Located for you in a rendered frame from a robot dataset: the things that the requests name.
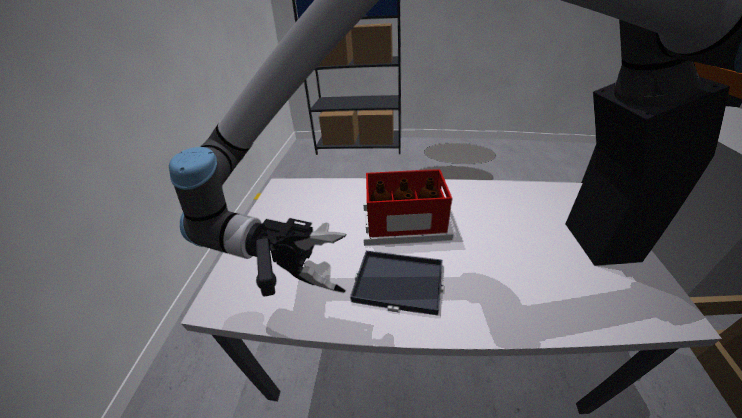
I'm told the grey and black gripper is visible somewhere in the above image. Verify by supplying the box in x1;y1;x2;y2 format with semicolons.
245;218;347;293

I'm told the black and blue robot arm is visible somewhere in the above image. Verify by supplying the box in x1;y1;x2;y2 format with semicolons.
169;0;742;297

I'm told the dark red plastic crate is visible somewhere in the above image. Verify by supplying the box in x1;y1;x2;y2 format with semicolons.
366;170;451;237

